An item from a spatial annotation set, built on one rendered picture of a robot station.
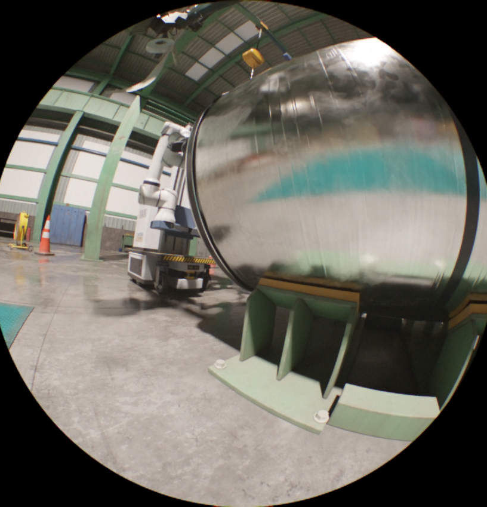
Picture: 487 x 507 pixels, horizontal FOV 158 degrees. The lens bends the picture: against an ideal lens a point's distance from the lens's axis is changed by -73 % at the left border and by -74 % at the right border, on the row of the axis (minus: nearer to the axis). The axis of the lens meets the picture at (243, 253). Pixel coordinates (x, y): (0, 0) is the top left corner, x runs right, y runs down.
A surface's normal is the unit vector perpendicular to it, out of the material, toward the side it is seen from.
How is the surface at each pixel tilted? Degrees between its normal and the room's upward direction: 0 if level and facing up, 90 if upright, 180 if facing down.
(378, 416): 90
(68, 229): 90
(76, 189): 90
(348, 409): 90
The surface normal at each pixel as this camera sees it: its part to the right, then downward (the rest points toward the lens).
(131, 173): 0.74, 0.06
